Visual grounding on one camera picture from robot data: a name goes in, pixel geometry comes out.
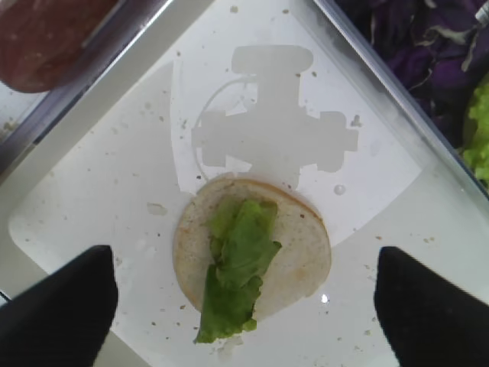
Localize purple cabbage pieces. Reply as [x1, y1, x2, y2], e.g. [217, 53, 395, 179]
[337, 0, 488, 148]

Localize green lettuce pile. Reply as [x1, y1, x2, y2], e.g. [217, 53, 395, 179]
[461, 73, 488, 190]

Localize tomato slices stack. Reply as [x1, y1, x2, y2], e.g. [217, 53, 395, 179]
[1, 1, 118, 93]

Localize bottom bun half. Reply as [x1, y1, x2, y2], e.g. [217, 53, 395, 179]
[173, 176, 332, 321]

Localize green lettuce leaf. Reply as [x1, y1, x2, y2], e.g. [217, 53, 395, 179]
[194, 196, 282, 344]

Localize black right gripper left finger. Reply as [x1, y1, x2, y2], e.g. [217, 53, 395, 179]
[1, 245, 118, 366]

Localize metal serving tray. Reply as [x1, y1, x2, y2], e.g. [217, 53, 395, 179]
[1, 1, 488, 366]

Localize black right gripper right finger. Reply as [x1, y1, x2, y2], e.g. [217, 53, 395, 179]
[374, 246, 488, 366]

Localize clear plastic salad container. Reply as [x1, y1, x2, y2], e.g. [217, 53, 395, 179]
[321, 1, 488, 190]

